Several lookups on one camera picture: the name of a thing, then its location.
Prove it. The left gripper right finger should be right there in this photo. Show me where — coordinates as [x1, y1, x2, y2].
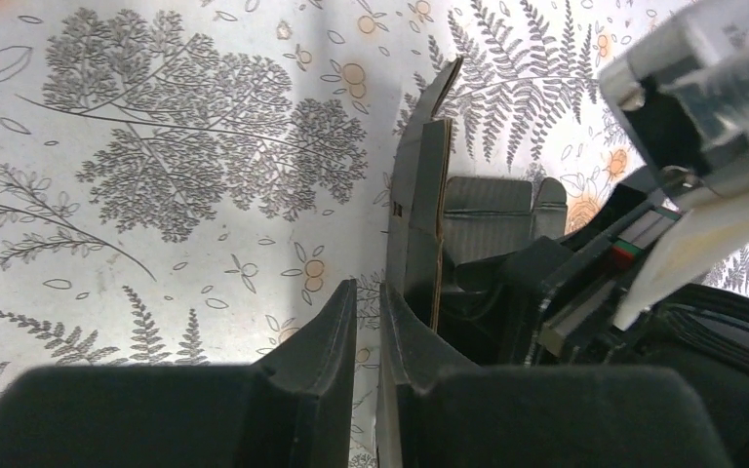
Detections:
[376, 284, 731, 467]

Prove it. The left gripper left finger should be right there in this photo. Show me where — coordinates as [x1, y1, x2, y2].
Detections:
[0, 280, 357, 467]

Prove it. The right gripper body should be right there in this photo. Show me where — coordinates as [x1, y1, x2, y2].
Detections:
[452, 183, 749, 467]

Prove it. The black paper box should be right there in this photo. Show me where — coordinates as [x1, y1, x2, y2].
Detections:
[385, 58, 568, 365]

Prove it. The floral tablecloth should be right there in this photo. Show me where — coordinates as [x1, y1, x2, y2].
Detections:
[0, 1, 749, 467]

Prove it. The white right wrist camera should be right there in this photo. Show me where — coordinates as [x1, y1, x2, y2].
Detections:
[599, 1, 749, 330]

